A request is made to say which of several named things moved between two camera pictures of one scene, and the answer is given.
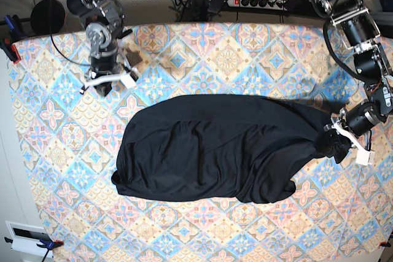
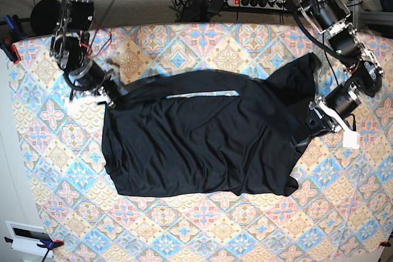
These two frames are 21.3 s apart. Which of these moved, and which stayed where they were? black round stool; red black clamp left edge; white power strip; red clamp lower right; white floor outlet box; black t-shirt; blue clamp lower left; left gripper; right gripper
Moved: black t-shirt; right gripper; left gripper
Stayed: red clamp lower right; white power strip; black round stool; red black clamp left edge; white floor outlet box; blue clamp lower left
